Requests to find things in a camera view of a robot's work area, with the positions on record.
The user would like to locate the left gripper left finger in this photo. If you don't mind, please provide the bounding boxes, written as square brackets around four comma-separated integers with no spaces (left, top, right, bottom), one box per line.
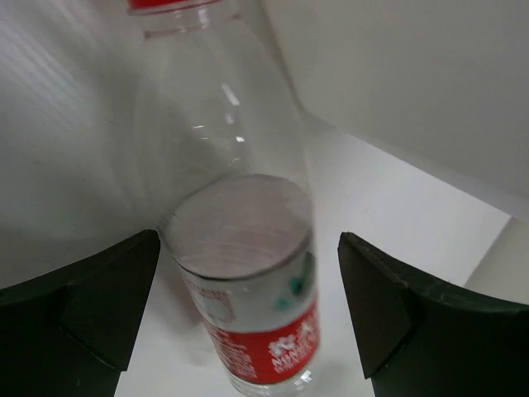
[1,230,160,397]

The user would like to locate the clear bottle red label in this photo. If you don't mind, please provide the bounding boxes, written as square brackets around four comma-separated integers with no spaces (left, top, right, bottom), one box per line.
[129,1,320,396]

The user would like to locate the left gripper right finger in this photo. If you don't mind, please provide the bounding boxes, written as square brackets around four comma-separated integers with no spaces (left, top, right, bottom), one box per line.
[338,232,528,397]

